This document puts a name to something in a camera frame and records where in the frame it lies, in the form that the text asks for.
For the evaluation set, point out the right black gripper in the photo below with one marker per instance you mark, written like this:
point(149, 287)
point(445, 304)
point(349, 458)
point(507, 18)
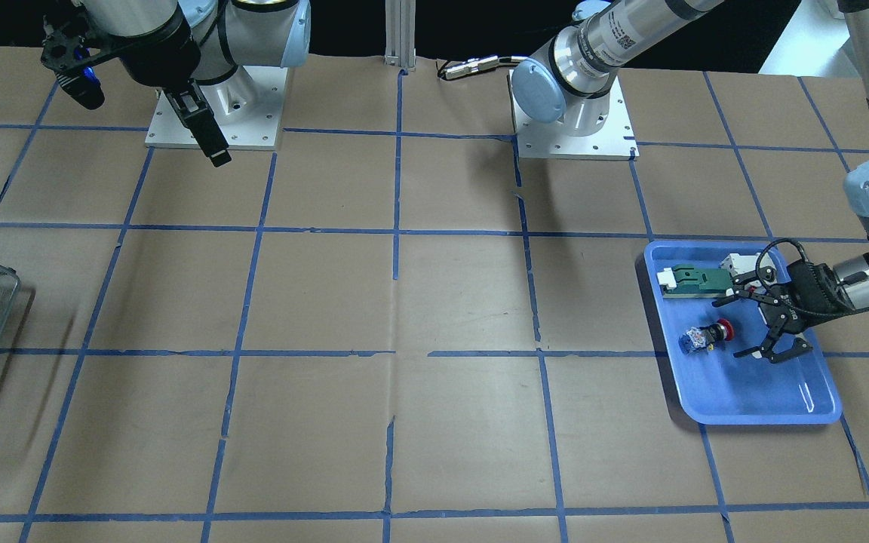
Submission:
point(161, 66)

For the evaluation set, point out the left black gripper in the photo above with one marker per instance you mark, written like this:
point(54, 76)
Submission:
point(809, 289)

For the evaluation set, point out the red emergency stop button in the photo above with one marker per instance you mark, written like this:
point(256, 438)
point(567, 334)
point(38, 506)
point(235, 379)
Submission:
point(696, 339)

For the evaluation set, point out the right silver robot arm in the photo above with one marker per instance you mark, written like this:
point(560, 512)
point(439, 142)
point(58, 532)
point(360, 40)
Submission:
point(220, 67)

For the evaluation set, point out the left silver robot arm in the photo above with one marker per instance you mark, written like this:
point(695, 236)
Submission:
point(577, 68)

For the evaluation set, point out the white circuit breaker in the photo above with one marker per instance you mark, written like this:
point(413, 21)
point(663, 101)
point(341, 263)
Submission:
point(739, 264)

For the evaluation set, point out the green terminal block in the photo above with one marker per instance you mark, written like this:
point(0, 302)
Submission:
point(686, 281)

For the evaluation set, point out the blue plastic tray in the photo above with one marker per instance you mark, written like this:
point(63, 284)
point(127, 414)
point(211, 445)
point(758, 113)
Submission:
point(716, 386)

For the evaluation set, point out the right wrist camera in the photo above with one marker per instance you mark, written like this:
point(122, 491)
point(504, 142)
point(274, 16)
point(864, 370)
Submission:
point(65, 52)

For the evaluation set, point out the aluminium frame post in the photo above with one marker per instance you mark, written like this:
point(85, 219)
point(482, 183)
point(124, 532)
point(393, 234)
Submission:
point(399, 34)

